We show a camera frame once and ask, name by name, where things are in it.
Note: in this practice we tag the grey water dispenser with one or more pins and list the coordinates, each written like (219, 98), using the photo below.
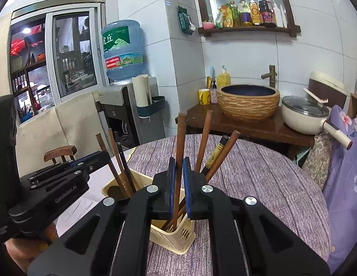
(123, 120)

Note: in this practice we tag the yellow cup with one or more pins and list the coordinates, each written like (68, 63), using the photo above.
(204, 97)

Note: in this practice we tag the wooden chair back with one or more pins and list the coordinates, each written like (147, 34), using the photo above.
(59, 152)

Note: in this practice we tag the pink patterned pump bottle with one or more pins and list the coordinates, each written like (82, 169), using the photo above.
(214, 95)

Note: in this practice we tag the woven pattern basin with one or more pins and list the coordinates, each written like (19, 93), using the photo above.
(247, 106)

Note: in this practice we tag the white rice paddle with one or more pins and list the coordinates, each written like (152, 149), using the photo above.
(313, 95)

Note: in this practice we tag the beige paper roll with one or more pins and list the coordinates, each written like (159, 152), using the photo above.
(141, 90)

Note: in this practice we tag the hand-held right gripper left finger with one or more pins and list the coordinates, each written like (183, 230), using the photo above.
(172, 184)

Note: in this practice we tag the wooden framed mirror shelf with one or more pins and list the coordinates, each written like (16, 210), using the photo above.
(247, 29)

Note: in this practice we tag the purple floral cloth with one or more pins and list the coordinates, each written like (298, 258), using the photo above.
(345, 195)

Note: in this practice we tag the sliding window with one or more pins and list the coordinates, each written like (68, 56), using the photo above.
(49, 57)

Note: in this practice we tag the dark sauce bottle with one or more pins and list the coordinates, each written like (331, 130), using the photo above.
(267, 10)

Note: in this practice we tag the person's left hand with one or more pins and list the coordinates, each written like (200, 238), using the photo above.
(20, 253)

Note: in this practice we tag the wooden box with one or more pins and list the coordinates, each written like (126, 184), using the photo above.
(352, 106)

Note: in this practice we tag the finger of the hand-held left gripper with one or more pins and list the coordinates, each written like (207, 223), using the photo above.
(80, 161)
(66, 174)

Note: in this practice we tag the brown and white rice cooker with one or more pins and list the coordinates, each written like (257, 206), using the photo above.
(331, 87)

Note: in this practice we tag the cream pot with glass lid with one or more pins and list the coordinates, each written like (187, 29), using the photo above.
(299, 120)

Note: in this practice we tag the pink bowl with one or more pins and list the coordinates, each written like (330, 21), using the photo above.
(208, 25)

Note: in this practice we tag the green hanging packet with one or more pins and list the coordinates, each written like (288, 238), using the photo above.
(184, 20)

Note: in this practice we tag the brown paisley cloth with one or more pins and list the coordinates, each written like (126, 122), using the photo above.
(316, 158)

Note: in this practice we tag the beige plastic utensil holder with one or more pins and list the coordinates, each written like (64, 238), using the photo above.
(178, 241)

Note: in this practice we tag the plain black chopstick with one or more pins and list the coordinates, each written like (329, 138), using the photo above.
(120, 155)

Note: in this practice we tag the blue toothbrush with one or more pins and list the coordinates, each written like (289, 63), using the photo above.
(212, 74)

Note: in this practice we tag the dark wooden counter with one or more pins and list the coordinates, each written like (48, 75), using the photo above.
(195, 118)

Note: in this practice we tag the white squeeze bottle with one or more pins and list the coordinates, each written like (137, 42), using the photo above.
(277, 14)

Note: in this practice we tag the purple label bottle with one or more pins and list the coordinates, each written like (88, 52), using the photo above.
(245, 14)

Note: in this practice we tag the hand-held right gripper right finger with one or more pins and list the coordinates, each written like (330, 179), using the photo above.
(187, 187)

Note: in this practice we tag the yellow soap bottle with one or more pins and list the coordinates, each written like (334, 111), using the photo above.
(223, 79)

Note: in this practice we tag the blue and white wall holder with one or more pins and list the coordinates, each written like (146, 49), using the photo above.
(156, 103)

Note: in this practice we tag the green oil bottle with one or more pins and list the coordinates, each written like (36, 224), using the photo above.
(235, 15)

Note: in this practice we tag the bronze faucet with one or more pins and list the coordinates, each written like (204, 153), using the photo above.
(272, 76)

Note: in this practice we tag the blue water jug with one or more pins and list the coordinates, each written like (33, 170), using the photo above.
(123, 49)

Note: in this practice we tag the gold label bottle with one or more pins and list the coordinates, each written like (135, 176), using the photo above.
(255, 13)

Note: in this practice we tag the yellow and green packet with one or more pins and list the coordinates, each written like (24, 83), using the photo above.
(226, 17)

